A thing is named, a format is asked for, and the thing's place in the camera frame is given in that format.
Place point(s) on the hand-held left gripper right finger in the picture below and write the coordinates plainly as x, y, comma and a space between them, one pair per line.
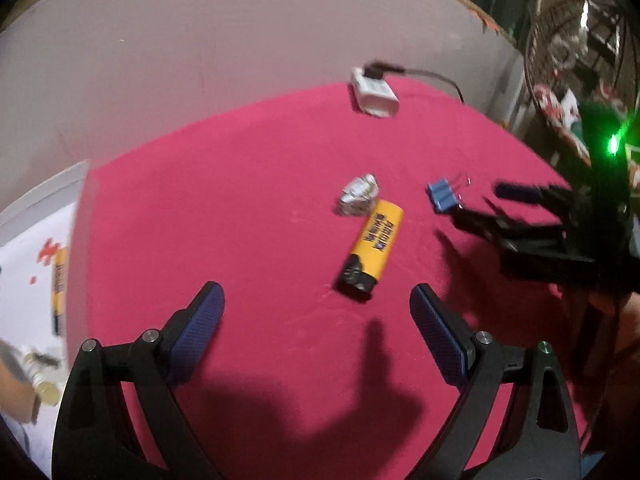
440, 335

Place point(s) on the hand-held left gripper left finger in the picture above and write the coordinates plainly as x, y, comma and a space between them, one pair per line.
195, 335

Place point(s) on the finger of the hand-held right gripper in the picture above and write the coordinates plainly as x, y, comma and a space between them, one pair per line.
517, 192
490, 227

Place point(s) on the blue binder clip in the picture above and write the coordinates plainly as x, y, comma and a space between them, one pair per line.
442, 195

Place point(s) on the yellow lighter black cap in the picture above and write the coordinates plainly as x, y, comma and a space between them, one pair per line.
375, 240

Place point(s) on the person's right forearm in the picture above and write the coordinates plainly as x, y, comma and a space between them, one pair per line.
629, 325

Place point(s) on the red white patterned cushion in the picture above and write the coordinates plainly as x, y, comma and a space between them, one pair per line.
547, 105

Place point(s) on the crumpled foil ball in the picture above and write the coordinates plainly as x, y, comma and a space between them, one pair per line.
356, 195

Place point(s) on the yellow cylindrical object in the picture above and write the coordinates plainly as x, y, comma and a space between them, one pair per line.
59, 285

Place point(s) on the white power strip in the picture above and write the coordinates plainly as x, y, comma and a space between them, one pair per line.
375, 95

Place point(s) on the round wicker chair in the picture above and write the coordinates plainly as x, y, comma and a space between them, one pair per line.
545, 20

